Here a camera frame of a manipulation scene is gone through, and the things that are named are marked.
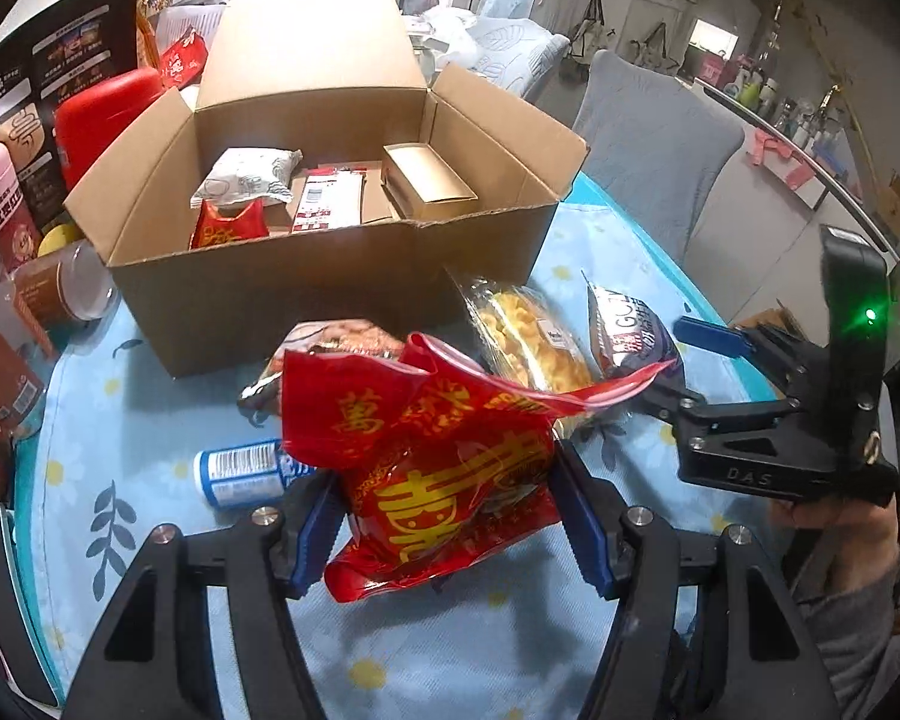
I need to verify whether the red packet with white print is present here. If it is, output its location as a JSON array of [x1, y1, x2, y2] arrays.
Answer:
[[157, 26, 209, 91]]

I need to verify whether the person's right forearm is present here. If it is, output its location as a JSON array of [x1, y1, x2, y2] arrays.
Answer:
[[791, 562, 900, 720]]

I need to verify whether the clear plastic jar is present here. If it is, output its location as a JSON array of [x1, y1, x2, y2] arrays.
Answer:
[[0, 240, 53, 436]]

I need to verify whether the small red snack packet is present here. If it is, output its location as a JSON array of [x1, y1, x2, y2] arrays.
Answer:
[[189, 199, 269, 250]]

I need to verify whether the blue white cookie tube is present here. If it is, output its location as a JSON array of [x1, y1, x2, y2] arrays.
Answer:
[[195, 441, 316, 512]]

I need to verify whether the black printed snack bag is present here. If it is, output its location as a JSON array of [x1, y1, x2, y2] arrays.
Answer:
[[0, 0, 147, 226]]

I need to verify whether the white patterned snack packet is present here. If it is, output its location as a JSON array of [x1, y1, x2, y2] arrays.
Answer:
[[190, 146, 303, 209]]

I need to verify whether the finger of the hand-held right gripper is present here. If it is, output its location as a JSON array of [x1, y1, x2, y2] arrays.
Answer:
[[673, 316, 803, 383], [634, 375, 803, 428]]

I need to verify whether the grey covered chair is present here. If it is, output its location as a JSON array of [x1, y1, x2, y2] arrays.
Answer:
[[570, 51, 747, 316], [450, 15, 571, 102]]

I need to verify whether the clear bag of yellow waffles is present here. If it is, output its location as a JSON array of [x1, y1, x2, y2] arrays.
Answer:
[[450, 277, 597, 436]]

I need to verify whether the red lidded container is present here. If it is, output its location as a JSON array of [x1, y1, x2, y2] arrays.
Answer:
[[52, 67, 170, 196]]

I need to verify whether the dark gold snack packet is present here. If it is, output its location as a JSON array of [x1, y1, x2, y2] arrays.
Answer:
[[238, 321, 406, 421]]

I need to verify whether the pink bow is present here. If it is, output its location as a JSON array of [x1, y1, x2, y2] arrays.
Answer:
[[746, 127, 830, 211]]

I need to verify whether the pink jar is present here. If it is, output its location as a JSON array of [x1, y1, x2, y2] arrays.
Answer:
[[0, 142, 50, 271]]

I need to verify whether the row of bottles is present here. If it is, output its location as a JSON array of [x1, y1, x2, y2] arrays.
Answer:
[[690, 52, 871, 166]]

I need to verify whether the orange brown snack bag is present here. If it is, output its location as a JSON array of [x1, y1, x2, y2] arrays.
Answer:
[[131, 0, 177, 72]]

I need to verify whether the yellow lid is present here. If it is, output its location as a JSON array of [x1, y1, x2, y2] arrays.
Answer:
[[37, 223, 83, 260]]

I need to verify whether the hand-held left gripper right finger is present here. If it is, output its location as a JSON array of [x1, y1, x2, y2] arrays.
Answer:
[[551, 439, 841, 720]]

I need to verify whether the brown cardboard box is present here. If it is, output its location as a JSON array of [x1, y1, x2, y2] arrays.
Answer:
[[64, 0, 590, 380]]

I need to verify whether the brown jar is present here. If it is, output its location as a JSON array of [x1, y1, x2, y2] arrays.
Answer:
[[11, 240, 117, 331]]

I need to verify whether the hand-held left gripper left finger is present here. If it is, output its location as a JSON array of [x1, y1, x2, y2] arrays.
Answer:
[[60, 476, 346, 720]]

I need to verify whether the person's right hand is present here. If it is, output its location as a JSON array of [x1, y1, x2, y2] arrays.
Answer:
[[769, 491, 900, 601]]

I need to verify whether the large red snack bag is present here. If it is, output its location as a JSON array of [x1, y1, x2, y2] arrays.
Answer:
[[279, 330, 676, 605]]

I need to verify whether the purple silver snack bag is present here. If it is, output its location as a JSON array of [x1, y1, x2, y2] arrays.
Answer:
[[585, 270, 680, 383]]

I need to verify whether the gold rectangular box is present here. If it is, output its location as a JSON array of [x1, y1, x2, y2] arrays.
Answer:
[[381, 142, 481, 220]]

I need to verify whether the blue floral tablecloth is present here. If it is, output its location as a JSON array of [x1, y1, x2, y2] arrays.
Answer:
[[11, 172, 796, 720]]

